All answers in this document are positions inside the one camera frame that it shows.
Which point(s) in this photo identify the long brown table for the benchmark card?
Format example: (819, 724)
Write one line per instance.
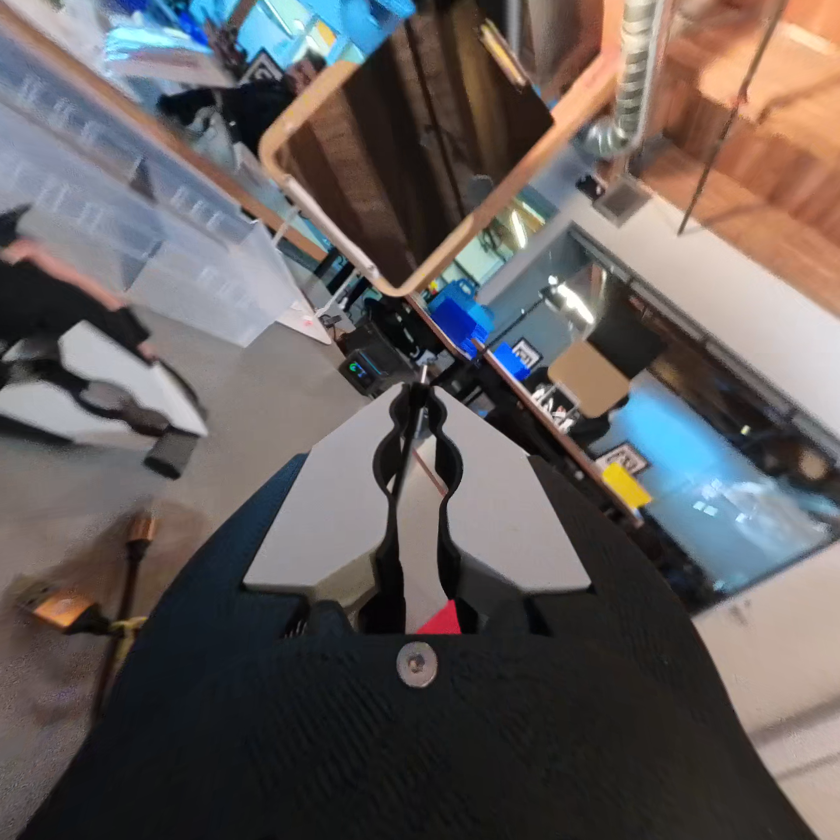
(538, 412)

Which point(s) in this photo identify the black printed hoodie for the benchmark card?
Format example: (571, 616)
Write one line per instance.
(558, 413)

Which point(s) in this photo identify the blue plastic case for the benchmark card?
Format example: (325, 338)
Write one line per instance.
(459, 321)

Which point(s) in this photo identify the beige rounded board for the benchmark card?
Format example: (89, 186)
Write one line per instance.
(587, 380)

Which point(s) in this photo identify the dark grey usb hub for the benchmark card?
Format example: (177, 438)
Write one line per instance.
(172, 454)

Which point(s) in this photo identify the white flat pad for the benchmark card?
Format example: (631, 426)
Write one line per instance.
(305, 325)

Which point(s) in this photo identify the framed black and white tag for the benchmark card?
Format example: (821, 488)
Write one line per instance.
(528, 354)
(623, 459)

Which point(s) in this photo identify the black portable power station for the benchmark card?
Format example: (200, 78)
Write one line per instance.
(384, 354)

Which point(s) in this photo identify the blue plastic bin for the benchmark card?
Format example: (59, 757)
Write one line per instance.
(512, 361)

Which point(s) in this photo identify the flexible metal duct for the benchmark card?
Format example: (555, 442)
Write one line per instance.
(633, 79)

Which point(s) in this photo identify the black square panel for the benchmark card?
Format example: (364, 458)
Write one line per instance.
(630, 341)

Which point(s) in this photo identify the grey wall vent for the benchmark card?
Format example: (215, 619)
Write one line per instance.
(622, 200)

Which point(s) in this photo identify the black wall camera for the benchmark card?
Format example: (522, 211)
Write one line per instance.
(589, 187)

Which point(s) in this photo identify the yellow twist tie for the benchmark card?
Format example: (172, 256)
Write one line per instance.
(128, 628)

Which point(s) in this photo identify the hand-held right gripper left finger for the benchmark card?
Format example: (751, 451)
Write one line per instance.
(315, 518)

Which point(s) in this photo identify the studio light on stand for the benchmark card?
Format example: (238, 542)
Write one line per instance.
(571, 298)

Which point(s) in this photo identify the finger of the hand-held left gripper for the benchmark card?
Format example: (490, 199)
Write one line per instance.
(138, 380)
(46, 410)

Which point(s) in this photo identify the person's left hand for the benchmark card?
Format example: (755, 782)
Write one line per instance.
(59, 270)

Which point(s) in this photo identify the yellow plastic bin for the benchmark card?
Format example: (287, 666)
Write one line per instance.
(627, 485)

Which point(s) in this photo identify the wooden rounded frame panel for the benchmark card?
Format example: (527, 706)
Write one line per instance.
(407, 164)

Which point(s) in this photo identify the white lamp bar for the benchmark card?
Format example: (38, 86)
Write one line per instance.
(328, 226)

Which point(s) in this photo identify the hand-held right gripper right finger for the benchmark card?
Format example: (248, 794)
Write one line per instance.
(518, 518)

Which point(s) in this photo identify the black metal rod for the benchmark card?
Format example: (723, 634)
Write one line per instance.
(729, 124)

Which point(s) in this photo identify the clear plastic box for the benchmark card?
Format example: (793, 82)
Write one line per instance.
(164, 262)

